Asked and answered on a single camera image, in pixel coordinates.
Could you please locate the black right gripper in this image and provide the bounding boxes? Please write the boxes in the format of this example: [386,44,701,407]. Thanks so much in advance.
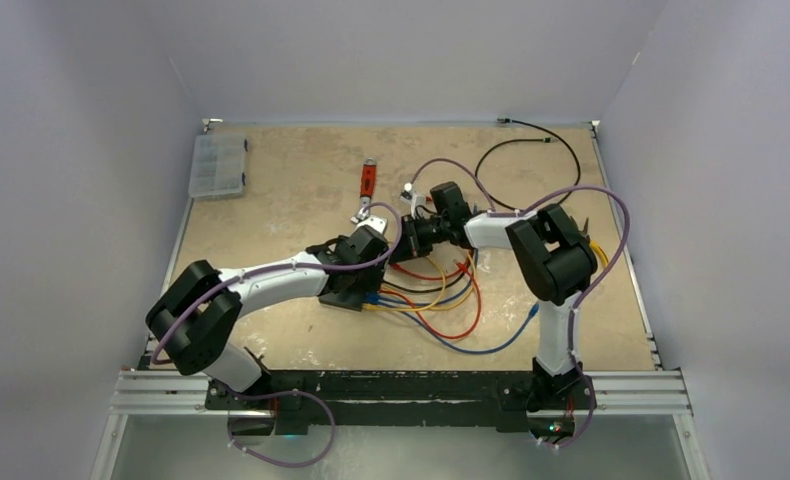
[390,213,451,263]

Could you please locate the black braided cable teal plug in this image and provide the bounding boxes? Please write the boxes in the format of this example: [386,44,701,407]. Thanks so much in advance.
[473,117,583,211]

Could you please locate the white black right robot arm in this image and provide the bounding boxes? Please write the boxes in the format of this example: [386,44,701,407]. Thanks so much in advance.
[390,181,598,411]

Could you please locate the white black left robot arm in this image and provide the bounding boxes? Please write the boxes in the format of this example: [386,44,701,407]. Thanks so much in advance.
[145,226,389,409]

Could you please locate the clear plastic organizer box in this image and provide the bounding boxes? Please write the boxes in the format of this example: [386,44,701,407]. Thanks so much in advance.
[188,133,248,200]

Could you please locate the yellow black pliers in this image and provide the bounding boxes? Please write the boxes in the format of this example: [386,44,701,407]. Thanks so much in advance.
[581,218,610,269]

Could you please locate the black network switch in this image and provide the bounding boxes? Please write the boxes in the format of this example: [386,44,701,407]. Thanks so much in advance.
[318,290,367,312]

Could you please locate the yellow ethernet cable upper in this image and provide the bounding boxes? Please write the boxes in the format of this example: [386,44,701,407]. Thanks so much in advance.
[365,251,478,315]

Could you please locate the blue ethernet cable upper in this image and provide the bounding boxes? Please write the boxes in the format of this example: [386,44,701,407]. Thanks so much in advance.
[365,251,480,311]

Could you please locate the blue ethernet cable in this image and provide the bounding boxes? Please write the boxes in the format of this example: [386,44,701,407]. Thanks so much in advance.
[365,303,542,358]
[365,251,480,311]

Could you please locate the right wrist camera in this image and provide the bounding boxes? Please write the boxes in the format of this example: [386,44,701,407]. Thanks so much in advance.
[398,182,428,217]

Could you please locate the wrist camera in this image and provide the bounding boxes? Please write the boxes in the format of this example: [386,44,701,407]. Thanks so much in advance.
[398,182,428,217]
[354,215,389,240]

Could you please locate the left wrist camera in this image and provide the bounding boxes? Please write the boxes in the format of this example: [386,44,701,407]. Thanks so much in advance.
[354,215,389,240]

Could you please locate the blue ethernet cable lower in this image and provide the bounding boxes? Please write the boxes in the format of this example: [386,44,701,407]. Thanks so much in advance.
[365,303,542,358]

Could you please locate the red ethernet cable lower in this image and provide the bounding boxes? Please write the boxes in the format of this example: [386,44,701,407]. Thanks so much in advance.
[375,261,484,342]

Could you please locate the silver adjustable wrench red handle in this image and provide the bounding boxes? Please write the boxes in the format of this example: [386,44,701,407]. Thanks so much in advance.
[350,158,377,225]

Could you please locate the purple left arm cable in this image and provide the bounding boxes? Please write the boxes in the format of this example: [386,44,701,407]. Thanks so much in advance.
[149,201,404,469]

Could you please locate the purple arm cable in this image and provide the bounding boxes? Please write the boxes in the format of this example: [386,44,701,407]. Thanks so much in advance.
[408,157,632,453]
[149,201,404,469]

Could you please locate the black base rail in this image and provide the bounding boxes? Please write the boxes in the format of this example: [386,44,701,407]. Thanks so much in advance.
[205,369,598,440]

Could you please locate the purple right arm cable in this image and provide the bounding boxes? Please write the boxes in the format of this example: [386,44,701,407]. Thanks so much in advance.
[408,157,632,453]

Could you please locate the aluminium frame rail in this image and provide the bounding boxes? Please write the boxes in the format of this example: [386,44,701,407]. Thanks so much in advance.
[90,369,711,479]

